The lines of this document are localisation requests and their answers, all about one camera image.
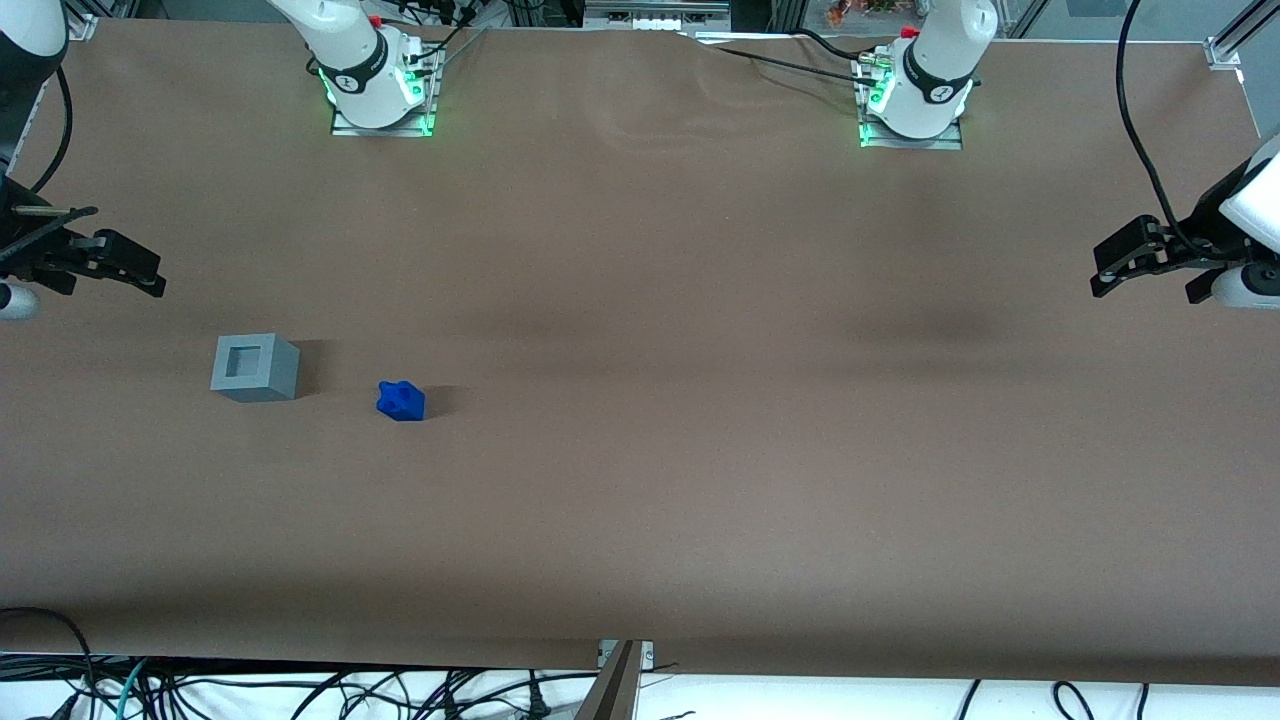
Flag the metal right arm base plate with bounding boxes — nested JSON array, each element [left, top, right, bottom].
[[329, 45, 442, 139]]

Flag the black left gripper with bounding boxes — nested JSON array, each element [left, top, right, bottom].
[[1089, 214, 1251, 299]]

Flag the purple floor cable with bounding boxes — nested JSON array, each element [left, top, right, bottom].
[[415, 670, 476, 720]]

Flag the short black table cable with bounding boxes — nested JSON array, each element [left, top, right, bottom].
[[790, 28, 891, 63]]

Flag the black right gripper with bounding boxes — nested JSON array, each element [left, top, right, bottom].
[[0, 205, 167, 299]]

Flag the aluminium frame corner profile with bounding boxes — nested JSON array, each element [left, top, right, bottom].
[[1213, 0, 1280, 63]]

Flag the grey rail with connectors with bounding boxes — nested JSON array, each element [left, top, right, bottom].
[[584, 0, 733, 33]]

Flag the black looped floor cable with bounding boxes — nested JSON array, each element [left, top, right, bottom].
[[0, 606, 97, 720]]

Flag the gray cube base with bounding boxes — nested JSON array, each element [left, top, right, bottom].
[[210, 333, 302, 404]]

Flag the blue plastic part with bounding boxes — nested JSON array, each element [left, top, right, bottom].
[[376, 379, 427, 423]]

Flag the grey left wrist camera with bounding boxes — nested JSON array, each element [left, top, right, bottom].
[[1185, 260, 1280, 310]]

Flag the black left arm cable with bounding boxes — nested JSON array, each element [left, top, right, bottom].
[[1116, 0, 1216, 257]]

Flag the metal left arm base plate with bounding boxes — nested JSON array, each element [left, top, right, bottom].
[[857, 55, 965, 151]]

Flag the teal cable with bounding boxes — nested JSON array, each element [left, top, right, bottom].
[[112, 657, 152, 720]]

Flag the long black table cable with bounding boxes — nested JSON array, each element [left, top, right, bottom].
[[700, 42, 881, 87]]

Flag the aluminium profile bar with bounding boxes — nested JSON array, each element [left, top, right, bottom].
[[574, 642, 643, 720]]

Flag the orange background objects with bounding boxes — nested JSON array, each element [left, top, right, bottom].
[[824, 0, 903, 27]]

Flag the brown table cover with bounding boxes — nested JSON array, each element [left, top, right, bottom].
[[0, 18, 1280, 689]]

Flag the black base plug cable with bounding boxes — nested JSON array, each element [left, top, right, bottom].
[[405, 0, 491, 67]]

